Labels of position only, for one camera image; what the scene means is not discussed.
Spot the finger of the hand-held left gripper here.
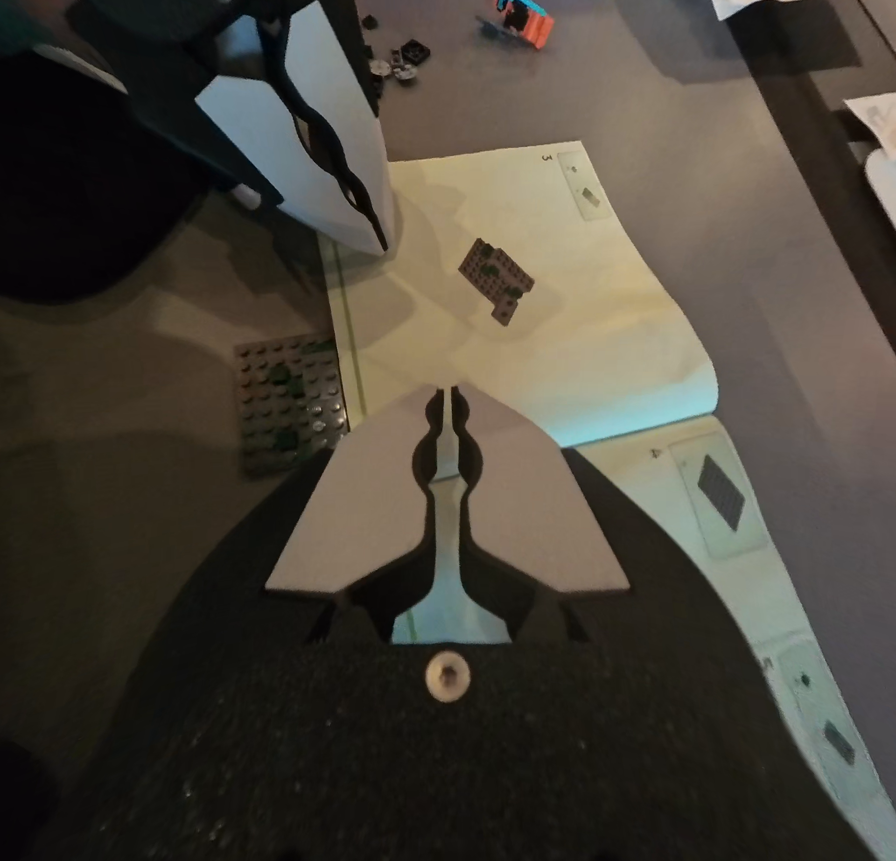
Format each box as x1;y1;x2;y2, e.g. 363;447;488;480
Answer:
196;76;385;253
269;0;391;252

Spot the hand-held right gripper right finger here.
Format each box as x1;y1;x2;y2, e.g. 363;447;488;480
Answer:
451;385;631;642

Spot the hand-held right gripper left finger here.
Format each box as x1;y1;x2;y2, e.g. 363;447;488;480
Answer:
265;384;447;642

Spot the grey brick baseplate assembly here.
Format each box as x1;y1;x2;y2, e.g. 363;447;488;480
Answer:
234;335;351;478

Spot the orange teal toy figure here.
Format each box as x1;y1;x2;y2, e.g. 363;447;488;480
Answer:
493;0;556;51

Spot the brick instruction booklet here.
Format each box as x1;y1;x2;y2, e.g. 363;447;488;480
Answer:
318;140;886;834

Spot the printed paper sheet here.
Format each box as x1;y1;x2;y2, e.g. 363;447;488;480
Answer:
842;93;896;235

